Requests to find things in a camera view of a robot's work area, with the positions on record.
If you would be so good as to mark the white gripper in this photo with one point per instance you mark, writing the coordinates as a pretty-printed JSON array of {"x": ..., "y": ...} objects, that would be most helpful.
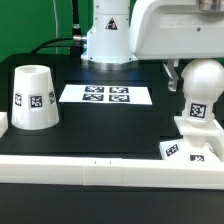
[{"x": 175, "y": 29}]

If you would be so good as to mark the white lamp bulb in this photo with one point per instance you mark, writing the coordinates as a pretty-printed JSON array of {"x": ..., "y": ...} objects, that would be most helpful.
[{"x": 203, "y": 84}]

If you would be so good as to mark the white lamp base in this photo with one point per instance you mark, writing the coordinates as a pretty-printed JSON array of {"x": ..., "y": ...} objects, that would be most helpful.
[{"x": 196, "y": 144}]

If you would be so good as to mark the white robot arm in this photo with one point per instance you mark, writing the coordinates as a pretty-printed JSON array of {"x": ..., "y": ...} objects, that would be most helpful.
[{"x": 107, "y": 42}]

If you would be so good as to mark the white lamp shade cone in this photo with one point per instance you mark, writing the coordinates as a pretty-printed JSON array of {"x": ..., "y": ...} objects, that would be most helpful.
[{"x": 34, "y": 101}]

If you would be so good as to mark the white marker sheet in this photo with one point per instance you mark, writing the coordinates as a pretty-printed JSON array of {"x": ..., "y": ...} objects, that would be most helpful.
[{"x": 106, "y": 94}]

